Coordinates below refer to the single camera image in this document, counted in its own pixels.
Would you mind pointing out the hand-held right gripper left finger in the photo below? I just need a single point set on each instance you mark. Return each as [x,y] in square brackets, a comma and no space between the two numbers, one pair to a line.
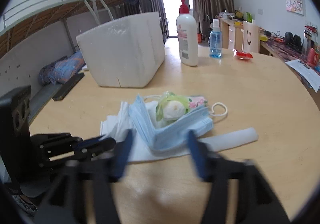
[125,154]

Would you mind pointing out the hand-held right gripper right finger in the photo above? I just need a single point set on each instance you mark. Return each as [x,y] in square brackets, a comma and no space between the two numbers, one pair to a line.
[196,156]

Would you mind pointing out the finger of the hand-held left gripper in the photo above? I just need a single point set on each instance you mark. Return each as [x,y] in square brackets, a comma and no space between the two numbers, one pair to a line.
[106,146]
[93,140]

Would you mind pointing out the white tissue paper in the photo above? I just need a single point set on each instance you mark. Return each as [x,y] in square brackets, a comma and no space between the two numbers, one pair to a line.
[115,126]

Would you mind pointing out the stack of blue face masks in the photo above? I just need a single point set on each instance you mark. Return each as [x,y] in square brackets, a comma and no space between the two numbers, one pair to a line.
[175,134]

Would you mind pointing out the white foam strip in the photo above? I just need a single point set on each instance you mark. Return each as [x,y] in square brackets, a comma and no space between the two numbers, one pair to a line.
[232,137]

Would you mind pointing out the floral plastic packet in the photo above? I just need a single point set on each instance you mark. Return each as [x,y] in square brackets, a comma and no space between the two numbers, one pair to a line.
[172,110]

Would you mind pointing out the white foam box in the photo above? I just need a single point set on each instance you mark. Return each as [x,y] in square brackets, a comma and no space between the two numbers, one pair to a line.
[120,51]

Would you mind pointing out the black phone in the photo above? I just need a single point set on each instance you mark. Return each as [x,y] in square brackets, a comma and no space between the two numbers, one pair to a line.
[67,87]

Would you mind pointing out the red snack packet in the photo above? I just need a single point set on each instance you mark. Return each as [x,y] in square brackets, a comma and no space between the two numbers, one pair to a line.
[243,54]

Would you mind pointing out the blue spray bottle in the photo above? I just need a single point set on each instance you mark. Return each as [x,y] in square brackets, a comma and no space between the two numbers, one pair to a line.
[215,44]

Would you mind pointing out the white lotion pump bottle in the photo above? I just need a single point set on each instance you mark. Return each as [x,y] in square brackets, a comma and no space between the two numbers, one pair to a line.
[187,39]

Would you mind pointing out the light wooden desk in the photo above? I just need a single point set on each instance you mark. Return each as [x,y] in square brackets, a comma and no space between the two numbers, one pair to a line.
[230,31]

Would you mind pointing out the wooden smiley face chair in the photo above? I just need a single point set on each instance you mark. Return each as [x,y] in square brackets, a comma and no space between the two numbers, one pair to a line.
[250,36]

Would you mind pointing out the desk with patterned cover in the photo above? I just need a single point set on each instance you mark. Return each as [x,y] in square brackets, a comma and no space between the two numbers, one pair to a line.
[282,51]

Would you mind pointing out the printed paper sheet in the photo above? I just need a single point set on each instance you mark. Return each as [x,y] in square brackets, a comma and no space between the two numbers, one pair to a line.
[302,70]

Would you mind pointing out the hanging dark clothes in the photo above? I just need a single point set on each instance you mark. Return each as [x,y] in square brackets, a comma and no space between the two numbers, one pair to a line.
[140,4]

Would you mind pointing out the metal pot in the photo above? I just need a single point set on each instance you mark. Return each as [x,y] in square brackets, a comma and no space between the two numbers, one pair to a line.
[226,15]

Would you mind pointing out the green bag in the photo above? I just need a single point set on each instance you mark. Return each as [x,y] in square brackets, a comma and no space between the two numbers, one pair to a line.
[249,17]

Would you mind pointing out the black headphones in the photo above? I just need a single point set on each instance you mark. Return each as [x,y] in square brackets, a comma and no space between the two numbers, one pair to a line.
[293,40]

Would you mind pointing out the orange bottle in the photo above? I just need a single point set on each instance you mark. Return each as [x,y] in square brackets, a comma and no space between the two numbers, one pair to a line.
[313,56]

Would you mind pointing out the glass balcony door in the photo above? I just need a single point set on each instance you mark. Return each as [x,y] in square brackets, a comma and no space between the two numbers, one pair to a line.
[172,1]

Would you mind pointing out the clear tumbler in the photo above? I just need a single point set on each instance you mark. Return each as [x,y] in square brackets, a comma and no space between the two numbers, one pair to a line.
[307,44]

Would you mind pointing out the pink wall poster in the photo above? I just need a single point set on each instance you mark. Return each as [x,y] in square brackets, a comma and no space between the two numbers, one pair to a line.
[295,1]

